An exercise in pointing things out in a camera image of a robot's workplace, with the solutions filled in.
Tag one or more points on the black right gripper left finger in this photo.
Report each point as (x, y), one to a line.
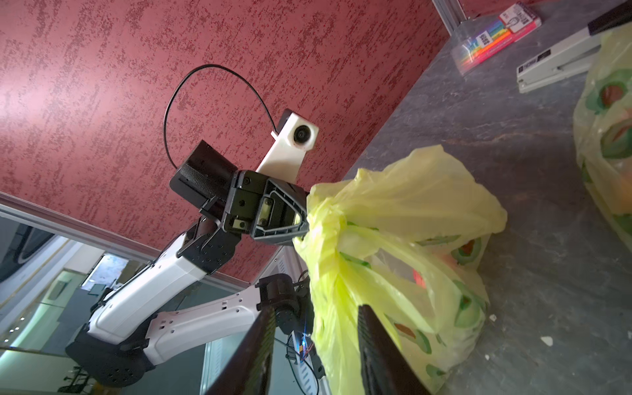
(249, 370)

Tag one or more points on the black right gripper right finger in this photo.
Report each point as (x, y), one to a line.
(384, 370)

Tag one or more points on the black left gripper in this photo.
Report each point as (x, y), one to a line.
(242, 201)

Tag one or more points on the green avocado plastic bag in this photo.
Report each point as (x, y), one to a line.
(602, 131)

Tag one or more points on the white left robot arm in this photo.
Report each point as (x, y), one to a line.
(130, 332)

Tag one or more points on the colorful marker pack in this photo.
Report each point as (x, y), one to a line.
(512, 25)

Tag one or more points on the white black stapler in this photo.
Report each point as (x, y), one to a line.
(573, 55)

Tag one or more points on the left aluminium corner post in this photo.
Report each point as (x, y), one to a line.
(451, 14)

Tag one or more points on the aluminium front rail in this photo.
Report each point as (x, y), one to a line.
(148, 256)

